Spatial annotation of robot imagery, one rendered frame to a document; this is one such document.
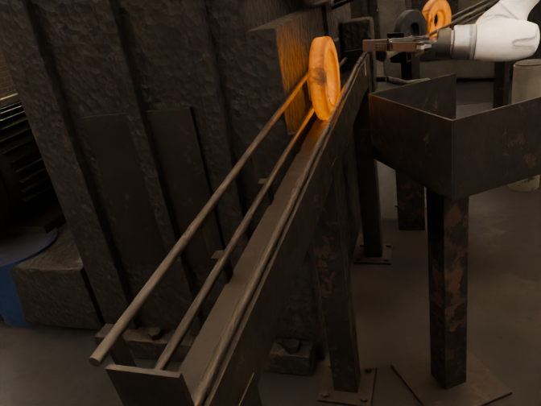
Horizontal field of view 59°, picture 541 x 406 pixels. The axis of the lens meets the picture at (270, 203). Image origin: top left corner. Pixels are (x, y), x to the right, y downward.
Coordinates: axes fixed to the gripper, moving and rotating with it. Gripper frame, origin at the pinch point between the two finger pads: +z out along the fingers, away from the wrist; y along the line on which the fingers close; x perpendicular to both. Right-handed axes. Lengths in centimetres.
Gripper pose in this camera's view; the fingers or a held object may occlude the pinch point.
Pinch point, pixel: (375, 45)
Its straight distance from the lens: 145.9
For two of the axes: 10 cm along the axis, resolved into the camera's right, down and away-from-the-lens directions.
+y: 2.9, -4.4, 8.5
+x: -0.8, -8.9, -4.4
